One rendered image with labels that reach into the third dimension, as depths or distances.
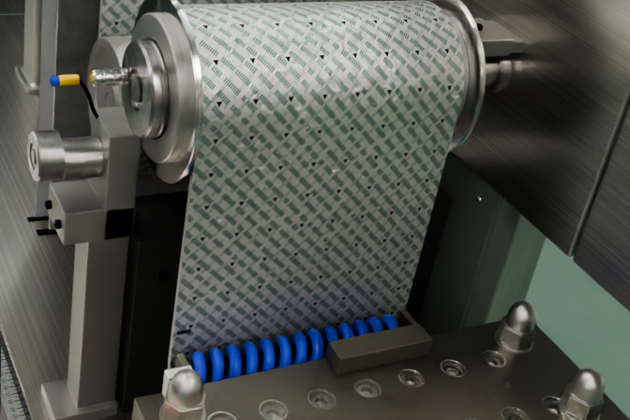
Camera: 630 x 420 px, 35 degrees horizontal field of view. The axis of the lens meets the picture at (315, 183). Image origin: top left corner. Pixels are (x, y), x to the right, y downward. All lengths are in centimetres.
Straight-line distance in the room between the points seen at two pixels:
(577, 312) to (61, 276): 200
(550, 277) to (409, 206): 218
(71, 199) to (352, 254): 24
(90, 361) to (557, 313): 209
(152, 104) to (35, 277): 45
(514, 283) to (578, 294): 176
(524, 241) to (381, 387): 41
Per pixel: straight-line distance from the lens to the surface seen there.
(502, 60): 91
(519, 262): 124
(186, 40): 72
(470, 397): 88
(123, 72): 78
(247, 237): 80
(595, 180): 85
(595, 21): 84
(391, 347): 88
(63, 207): 83
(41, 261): 117
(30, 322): 108
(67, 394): 99
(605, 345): 284
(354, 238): 86
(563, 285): 302
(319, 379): 85
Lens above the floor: 159
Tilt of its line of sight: 30 degrees down
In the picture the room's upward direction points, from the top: 11 degrees clockwise
